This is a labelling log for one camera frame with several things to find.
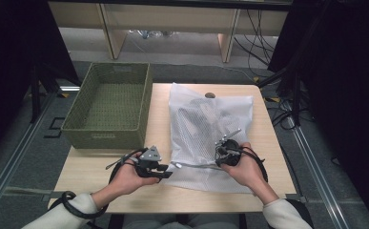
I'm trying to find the person's left hand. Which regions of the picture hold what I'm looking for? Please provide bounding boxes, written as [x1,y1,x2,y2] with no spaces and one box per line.
[113,152,160,197]

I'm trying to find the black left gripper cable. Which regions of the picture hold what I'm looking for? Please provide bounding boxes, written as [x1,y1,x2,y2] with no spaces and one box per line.
[61,147,149,220]

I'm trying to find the thin white floor cable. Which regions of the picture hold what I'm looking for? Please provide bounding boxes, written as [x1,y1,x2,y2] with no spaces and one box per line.
[200,63,256,81]

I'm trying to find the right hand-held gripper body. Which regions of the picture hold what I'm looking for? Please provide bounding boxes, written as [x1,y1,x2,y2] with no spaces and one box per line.
[215,128,243,168]

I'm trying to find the black hanging cables bundle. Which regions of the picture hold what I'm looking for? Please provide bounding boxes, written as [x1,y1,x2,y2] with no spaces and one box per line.
[234,9,281,70]

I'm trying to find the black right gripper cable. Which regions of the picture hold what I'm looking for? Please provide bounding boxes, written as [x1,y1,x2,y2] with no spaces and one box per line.
[242,147,270,184]

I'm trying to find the black curtain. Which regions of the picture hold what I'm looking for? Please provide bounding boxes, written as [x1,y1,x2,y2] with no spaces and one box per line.
[267,0,369,229]
[0,0,78,166]

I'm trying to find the metal floor rail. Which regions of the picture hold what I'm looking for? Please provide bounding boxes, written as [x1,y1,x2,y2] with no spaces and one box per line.
[286,117,352,229]
[0,92,59,220]

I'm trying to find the person's right hand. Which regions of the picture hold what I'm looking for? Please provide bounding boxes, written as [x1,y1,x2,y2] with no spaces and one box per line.
[221,141,269,194]

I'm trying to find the pale plastic clutter pile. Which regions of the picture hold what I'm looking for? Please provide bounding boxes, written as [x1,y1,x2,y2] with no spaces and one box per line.
[129,29,175,40]

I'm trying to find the green woven basket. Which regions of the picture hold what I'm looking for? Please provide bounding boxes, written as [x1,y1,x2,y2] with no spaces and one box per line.
[60,61,154,151]

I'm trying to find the white mesh laundry bag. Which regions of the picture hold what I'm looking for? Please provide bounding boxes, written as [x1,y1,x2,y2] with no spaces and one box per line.
[162,82,255,195]

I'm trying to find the light wooden desk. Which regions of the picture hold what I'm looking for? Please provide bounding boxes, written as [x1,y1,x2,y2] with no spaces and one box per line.
[48,0,293,64]

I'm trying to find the person's grey trouser legs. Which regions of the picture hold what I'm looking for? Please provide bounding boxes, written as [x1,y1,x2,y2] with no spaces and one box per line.
[123,213,242,229]

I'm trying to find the black metal stand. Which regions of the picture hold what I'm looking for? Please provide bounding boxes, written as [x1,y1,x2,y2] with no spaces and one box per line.
[29,60,81,124]
[256,0,304,127]

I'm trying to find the black floor cables bundle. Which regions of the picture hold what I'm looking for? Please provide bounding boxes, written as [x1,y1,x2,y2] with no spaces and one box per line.
[266,94,317,132]

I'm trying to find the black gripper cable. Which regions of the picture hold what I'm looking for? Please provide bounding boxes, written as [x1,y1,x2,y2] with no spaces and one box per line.
[61,147,149,220]
[242,147,270,184]

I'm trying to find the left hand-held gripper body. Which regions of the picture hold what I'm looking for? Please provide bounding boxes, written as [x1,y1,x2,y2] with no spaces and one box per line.
[135,145,162,178]

